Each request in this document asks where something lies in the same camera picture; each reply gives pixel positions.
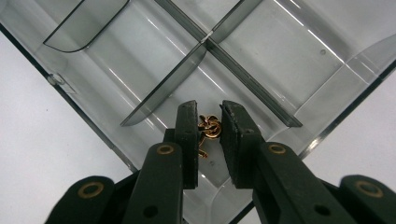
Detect clear grey compartment box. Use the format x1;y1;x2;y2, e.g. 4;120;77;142
0;0;396;224

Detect white table sheet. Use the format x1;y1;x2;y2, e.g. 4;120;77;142
0;29;396;224

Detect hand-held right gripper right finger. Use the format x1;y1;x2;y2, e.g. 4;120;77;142
219;100;357;224

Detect gold earring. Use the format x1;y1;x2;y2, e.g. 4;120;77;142
197;114;223;160

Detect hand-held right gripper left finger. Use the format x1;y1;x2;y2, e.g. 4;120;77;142
122;100;201;224

